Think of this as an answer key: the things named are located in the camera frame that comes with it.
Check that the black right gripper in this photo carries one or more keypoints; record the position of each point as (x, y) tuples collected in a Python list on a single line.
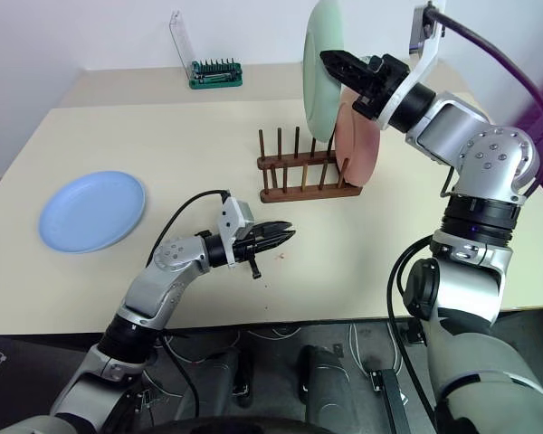
[(384, 81)]

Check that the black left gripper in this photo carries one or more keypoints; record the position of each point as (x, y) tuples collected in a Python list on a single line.
[(246, 248)]

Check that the green plate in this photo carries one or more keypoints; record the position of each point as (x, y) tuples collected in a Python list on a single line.
[(319, 99)]

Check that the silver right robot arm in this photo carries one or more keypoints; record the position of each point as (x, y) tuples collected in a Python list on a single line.
[(461, 124)]

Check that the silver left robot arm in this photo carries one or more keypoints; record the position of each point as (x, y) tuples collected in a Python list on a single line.
[(163, 280)]

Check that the wooden dish rack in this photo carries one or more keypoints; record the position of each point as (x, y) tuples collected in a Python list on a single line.
[(307, 194)]

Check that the pink plate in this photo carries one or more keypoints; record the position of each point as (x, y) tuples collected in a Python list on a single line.
[(357, 149)]

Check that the green screwdriver bit case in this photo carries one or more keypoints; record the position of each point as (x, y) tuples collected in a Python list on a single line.
[(215, 81)]

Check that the dark rounded robot leg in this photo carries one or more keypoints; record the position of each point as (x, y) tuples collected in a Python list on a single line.
[(228, 375), (323, 389)]

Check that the blue plate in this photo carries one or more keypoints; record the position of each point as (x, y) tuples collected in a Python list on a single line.
[(90, 212)]

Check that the black metal floor bar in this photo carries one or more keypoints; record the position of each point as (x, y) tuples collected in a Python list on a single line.
[(389, 398)]

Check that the dark rounded robot torso rim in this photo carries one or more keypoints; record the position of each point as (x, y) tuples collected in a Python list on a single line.
[(235, 427)]

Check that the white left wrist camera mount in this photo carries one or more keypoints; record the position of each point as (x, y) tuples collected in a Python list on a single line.
[(230, 218)]

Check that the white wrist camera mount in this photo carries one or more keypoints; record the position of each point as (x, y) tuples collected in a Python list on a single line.
[(230, 218), (427, 56)]

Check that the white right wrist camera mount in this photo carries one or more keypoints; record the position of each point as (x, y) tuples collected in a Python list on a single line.
[(427, 56)]

